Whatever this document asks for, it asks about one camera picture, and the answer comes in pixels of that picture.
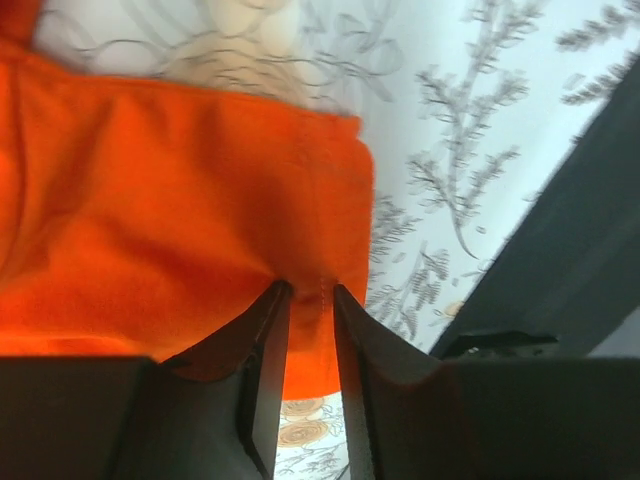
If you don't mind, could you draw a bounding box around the floral table mat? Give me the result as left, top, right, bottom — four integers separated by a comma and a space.
29, 0, 640, 480

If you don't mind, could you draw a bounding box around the orange t-shirt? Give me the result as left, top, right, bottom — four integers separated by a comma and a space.
1, 1, 374, 400

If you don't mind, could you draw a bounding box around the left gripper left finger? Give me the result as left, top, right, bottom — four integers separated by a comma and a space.
1, 281, 292, 479

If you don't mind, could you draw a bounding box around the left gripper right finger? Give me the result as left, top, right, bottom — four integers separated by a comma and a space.
334, 286, 639, 479

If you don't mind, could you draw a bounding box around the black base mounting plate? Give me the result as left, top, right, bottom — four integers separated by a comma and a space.
430, 65, 639, 359

